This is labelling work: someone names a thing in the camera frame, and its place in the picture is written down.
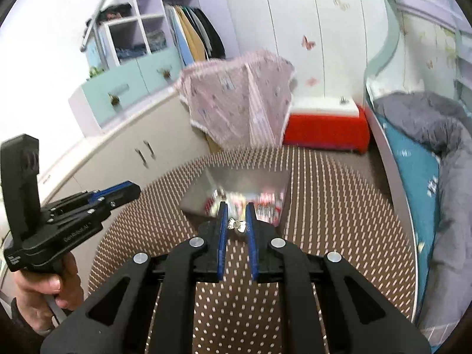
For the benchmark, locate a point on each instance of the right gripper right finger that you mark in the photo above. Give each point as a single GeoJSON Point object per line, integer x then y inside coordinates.
{"type": "Point", "coordinates": [251, 223]}

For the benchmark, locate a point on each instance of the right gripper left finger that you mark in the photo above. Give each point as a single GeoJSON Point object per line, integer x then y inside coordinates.
{"type": "Point", "coordinates": [222, 239]}

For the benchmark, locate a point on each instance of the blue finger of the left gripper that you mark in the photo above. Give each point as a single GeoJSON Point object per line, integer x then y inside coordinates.
{"type": "Point", "coordinates": [124, 187]}
{"type": "Point", "coordinates": [117, 199]}

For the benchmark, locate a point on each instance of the small silver jewelry piece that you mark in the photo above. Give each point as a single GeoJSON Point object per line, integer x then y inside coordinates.
{"type": "Point", "coordinates": [238, 226]}

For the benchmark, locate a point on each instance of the person's left hand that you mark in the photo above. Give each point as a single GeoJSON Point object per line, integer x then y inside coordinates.
{"type": "Point", "coordinates": [31, 289]}

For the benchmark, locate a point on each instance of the silver metal tin box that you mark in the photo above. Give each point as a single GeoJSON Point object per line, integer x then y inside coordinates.
{"type": "Point", "coordinates": [269, 191]}

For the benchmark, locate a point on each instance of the beige low cabinet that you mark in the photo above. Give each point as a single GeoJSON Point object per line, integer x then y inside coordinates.
{"type": "Point", "coordinates": [152, 141]}

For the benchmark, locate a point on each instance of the cardboard box under cloth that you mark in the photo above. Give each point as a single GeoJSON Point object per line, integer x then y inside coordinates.
{"type": "Point", "coordinates": [213, 146]}

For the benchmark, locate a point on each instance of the brown polka dot tablecloth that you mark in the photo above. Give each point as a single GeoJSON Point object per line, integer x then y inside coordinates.
{"type": "Point", "coordinates": [339, 203]}

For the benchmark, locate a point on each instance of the mint drawer unit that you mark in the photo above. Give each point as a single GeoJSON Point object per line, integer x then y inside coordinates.
{"type": "Point", "coordinates": [114, 94]}

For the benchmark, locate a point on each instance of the pink checkered bear cloth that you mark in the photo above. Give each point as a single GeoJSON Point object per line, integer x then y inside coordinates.
{"type": "Point", "coordinates": [242, 102]}

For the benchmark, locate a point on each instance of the red storage ottoman white top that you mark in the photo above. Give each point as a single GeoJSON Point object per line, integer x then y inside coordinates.
{"type": "Point", "coordinates": [328, 124]}

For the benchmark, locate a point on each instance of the lilac open shelf wardrobe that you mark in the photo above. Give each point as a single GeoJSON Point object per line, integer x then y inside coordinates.
{"type": "Point", "coordinates": [125, 24]}

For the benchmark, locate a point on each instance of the hanging clothes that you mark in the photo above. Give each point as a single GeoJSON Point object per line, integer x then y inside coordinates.
{"type": "Point", "coordinates": [193, 34]}

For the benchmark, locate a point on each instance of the teal bed sheet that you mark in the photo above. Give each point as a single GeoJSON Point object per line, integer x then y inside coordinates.
{"type": "Point", "coordinates": [419, 173]}

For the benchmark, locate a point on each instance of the grey duvet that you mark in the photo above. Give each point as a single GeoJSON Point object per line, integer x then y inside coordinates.
{"type": "Point", "coordinates": [430, 137]}

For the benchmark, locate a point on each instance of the white wardrobe doors with butterflies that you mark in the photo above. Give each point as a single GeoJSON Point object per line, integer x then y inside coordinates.
{"type": "Point", "coordinates": [329, 42]}

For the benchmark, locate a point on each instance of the mint green bunk bed frame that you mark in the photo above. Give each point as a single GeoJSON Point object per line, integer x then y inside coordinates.
{"type": "Point", "coordinates": [427, 49]}

